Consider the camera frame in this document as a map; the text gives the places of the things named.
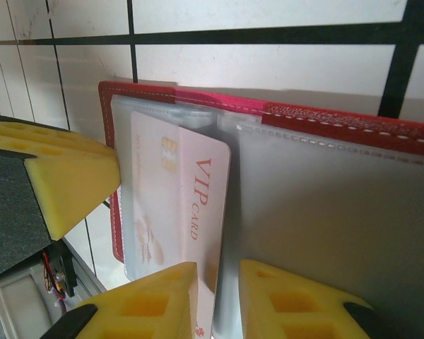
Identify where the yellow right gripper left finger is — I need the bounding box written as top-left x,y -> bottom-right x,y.
45,261 -> 199,339

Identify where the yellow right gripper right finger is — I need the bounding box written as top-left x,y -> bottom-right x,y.
239,259 -> 399,339

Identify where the red card holder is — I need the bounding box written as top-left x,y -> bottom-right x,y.
98,80 -> 424,339

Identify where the white VIP card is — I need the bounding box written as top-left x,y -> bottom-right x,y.
178,126 -> 232,339

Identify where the white card with gold chip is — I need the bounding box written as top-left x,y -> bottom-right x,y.
129,111 -> 182,276

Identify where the aluminium mounting rail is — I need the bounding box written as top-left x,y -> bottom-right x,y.
61,235 -> 110,296

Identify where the red black wire pair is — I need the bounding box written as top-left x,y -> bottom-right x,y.
42,249 -> 54,296

